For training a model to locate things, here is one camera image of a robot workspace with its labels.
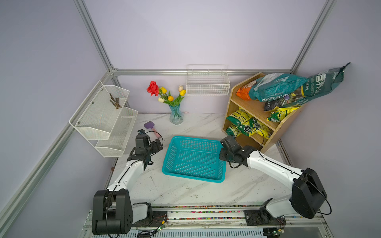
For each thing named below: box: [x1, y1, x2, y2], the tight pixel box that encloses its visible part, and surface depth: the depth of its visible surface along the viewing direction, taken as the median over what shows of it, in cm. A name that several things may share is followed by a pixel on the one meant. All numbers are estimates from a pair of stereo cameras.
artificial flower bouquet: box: [146, 80, 187, 107], surface depth 90 cm
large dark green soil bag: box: [263, 62, 351, 112], surface depth 64 cm
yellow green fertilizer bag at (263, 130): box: [249, 118, 274, 140], surface depth 86 cm
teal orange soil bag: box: [235, 73, 311, 102], surface depth 66 cm
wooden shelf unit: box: [222, 72, 308, 153], surface depth 76 cm
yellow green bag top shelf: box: [266, 104, 301, 123], surface depth 70 cm
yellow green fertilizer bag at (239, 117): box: [226, 108, 254, 126], surface depth 95 cm
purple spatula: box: [143, 120, 161, 139], surface depth 117 cm
